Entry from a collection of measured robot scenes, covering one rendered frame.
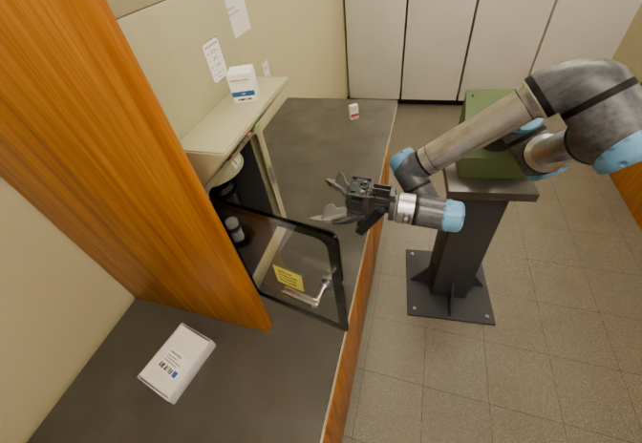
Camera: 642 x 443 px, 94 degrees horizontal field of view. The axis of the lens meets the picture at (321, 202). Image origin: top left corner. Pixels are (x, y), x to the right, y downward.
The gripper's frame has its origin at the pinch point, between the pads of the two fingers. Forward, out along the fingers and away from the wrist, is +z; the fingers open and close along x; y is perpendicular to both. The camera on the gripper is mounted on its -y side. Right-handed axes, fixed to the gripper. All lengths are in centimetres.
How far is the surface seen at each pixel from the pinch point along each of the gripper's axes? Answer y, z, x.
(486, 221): -49, -61, -51
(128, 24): 44, 22, 13
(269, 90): 26.2, 11.5, -6.4
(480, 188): -27, -51, -46
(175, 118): 29.1, 21.3, 13.4
